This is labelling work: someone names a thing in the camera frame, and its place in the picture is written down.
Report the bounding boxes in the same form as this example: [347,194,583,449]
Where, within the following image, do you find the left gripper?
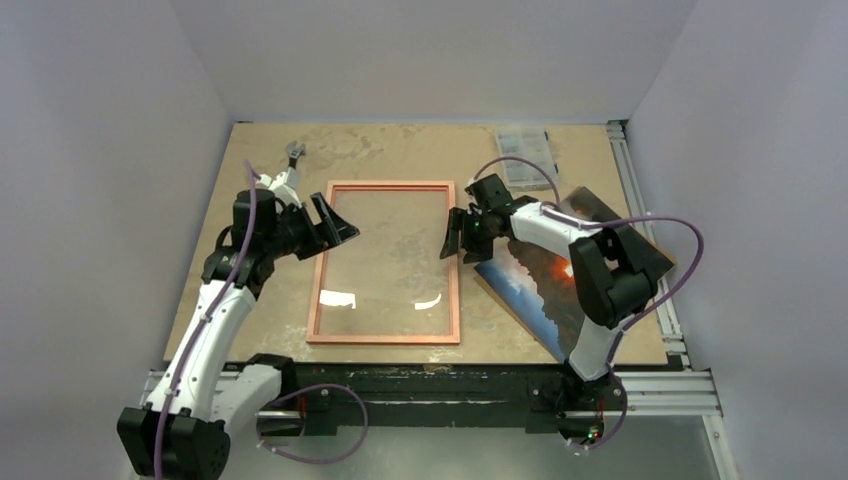
[265,193,358,260]

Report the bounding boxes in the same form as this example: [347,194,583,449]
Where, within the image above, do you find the red picture frame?
[305,180,462,346]

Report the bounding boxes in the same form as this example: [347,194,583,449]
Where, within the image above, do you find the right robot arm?
[440,174,673,407]

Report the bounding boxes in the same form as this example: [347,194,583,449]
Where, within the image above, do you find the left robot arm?
[117,187,360,479]

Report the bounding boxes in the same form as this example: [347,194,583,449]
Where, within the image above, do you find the black adjustable wrench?
[286,141,306,171]

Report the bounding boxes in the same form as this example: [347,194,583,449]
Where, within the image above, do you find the clear plastic screw box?
[495,126,559,190]

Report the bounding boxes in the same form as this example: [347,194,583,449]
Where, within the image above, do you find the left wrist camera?
[257,167,302,206]

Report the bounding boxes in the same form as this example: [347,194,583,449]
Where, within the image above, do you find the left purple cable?
[152,158,370,480]

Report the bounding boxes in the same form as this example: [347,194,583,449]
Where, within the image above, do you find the purple cable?
[471,156,706,453]
[152,158,370,480]

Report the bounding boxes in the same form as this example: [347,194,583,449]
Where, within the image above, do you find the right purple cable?
[471,156,706,453]

